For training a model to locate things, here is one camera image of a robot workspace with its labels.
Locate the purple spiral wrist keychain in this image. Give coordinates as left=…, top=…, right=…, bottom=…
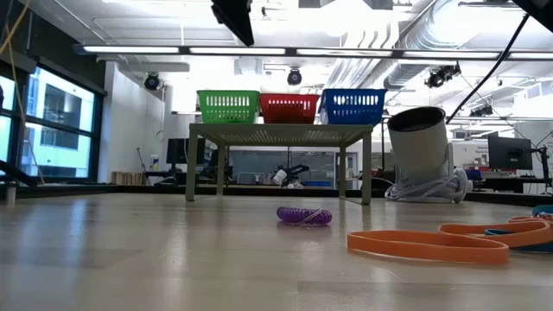
left=276, top=206, right=334, bottom=226

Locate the orange rubber band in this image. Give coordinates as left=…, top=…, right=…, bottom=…
left=438, top=219, right=553, bottom=250
left=346, top=230, right=511, bottom=265
left=509, top=214, right=553, bottom=225

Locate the black desk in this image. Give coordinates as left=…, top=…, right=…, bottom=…
left=473, top=175, right=553, bottom=194

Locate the green plastic basket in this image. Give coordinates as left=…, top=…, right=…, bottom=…
left=196, top=89, right=261, bottom=125

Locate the red plastic basket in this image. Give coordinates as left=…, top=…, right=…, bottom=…
left=259, top=92, right=321, bottom=125

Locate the ceiling light strip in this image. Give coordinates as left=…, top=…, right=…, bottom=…
left=73, top=42, right=553, bottom=61

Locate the pale green metal shelf riser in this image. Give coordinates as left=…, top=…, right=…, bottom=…
left=184, top=122, right=375, bottom=206

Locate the black computer monitor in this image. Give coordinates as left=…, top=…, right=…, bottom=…
left=166, top=137, right=207, bottom=166
left=487, top=135, right=534, bottom=171

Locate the blue plastic basket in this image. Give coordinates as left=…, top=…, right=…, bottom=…
left=320, top=87, right=388, bottom=126

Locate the wooden crate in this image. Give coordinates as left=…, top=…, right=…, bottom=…
left=111, top=170, right=144, bottom=186

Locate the large dark-framed window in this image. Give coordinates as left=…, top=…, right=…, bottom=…
left=0, top=60, right=107, bottom=182

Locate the grey ceiling duct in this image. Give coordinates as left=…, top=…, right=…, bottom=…
left=383, top=63, right=429, bottom=91

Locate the white cylindrical camera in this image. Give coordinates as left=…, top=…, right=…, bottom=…
left=386, top=105, right=454, bottom=185

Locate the yellow hanging cable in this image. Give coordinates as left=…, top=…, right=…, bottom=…
left=0, top=0, right=47, bottom=185

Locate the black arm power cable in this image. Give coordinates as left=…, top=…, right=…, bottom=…
left=447, top=12, right=531, bottom=125

